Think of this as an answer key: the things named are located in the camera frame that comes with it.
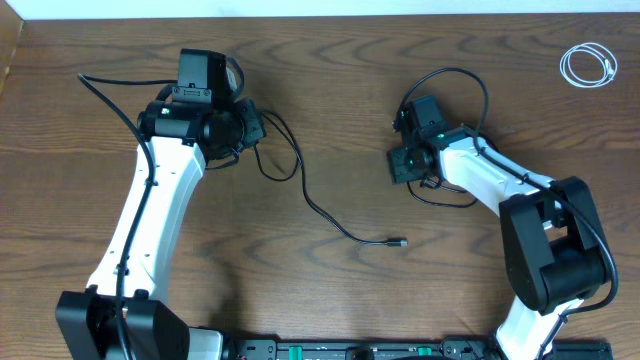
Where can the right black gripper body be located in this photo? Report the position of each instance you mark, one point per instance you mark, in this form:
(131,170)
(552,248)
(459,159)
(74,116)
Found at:
(405,167)

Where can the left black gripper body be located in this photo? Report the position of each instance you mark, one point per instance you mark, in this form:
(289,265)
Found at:
(252,125)

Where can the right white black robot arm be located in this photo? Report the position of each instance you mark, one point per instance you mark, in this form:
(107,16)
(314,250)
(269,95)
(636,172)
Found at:
(555,251)

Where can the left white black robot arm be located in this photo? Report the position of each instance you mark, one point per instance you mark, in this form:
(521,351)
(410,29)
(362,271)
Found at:
(198,122)

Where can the cardboard side panel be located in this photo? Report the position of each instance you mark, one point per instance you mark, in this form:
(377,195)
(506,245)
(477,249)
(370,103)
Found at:
(11,26)

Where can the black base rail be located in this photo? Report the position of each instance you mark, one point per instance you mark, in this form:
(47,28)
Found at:
(460,348)

